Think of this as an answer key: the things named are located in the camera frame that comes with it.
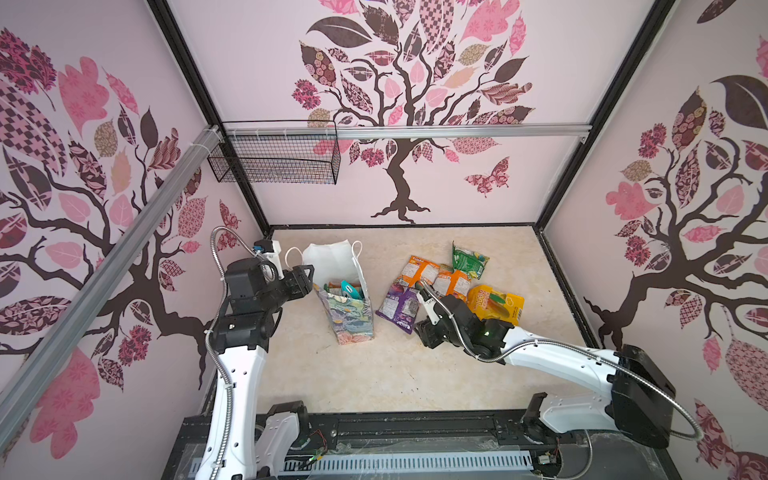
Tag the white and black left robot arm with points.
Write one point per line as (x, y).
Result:
(255, 292)

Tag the aluminium rail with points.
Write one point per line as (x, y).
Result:
(413, 132)
(22, 393)

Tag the aluminium rail left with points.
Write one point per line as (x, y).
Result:
(22, 393)

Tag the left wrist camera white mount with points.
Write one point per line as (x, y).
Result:
(271, 250)

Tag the black base frame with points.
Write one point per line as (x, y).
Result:
(579, 455)

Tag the aluminium rail back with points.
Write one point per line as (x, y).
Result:
(413, 132)

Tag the teal snack bag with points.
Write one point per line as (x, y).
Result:
(353, 291)

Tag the black wire basket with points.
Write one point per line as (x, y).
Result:
(278, 151)

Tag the white slotted cable duct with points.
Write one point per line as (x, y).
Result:
(412, 463)

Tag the floral paper bag white handles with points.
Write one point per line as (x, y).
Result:
(351, 320)

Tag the orange chips snack bag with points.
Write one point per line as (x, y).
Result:
(333, 289)

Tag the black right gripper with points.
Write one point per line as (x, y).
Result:
(424, 330)

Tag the yellow snack bag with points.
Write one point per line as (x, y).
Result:
(488, 303)

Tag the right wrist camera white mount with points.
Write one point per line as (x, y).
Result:
(427, 297)

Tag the purple snack bag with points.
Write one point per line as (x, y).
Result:
(400, 306)

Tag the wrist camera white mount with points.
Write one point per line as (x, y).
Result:
(271, 250)
(427, 297)

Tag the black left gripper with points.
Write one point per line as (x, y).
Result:
(304, 284)

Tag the green snack bag far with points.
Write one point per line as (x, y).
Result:
(470, 262)

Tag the orange white snack bag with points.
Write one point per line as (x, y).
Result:
(418, 269)
(455, 283)

